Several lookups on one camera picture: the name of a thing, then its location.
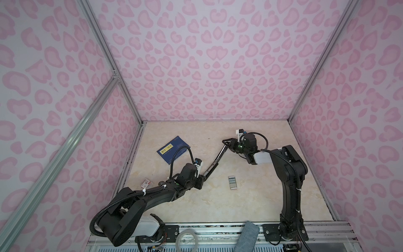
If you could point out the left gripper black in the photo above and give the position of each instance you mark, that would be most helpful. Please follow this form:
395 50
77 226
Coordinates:
200 182

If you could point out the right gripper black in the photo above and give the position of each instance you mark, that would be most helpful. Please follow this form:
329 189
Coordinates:
233 144

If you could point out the silver staple tray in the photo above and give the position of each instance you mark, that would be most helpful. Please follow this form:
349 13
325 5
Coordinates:
232 182

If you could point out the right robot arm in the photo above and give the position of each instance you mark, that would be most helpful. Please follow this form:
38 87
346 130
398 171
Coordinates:
291 171

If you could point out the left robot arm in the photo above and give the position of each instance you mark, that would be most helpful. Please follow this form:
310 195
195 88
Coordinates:
123 217

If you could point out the blue booklet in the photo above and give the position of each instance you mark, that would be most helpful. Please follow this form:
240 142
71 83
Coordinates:
167 151

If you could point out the clear plastic staple packet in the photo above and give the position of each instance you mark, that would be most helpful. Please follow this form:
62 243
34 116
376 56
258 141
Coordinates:
146 183

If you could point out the clear tape roll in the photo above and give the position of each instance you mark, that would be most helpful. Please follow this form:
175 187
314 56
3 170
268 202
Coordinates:
186 238

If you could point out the grey cloth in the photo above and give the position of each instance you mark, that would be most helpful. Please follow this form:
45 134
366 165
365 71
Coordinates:
248 238

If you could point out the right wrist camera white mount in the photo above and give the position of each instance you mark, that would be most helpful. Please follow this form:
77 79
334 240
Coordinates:
239 133

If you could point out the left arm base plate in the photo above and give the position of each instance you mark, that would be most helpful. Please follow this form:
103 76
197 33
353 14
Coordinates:
165 233

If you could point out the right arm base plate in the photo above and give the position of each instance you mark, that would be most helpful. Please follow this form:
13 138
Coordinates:
280 233

